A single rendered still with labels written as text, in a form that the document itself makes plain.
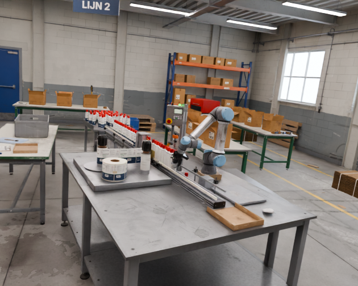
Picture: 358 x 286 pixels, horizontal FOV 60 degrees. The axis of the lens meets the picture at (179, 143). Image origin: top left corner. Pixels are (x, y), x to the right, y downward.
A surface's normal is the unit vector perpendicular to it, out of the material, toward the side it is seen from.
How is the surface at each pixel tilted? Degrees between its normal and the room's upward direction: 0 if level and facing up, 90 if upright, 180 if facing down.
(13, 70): 90
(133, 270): 90
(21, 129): 90
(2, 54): 90
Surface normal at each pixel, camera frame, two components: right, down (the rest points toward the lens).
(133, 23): 0.31, 0.22
